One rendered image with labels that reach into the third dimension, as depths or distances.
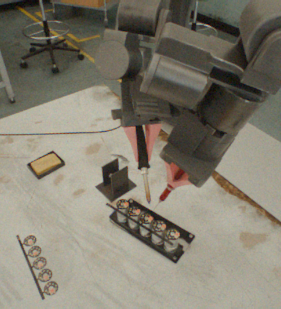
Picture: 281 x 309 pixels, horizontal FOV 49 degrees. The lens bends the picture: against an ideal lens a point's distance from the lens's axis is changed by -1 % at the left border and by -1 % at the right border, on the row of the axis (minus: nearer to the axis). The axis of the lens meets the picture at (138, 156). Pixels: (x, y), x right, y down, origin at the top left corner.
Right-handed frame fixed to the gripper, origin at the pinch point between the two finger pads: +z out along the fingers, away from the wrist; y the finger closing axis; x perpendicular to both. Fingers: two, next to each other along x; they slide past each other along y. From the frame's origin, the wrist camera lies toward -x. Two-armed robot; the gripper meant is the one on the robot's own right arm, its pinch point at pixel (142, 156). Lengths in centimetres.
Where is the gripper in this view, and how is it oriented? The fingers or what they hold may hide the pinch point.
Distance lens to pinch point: 58.7
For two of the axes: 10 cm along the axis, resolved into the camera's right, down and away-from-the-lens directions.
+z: 0.7, 9.6, 2.5
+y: 9.9, -1.0, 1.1
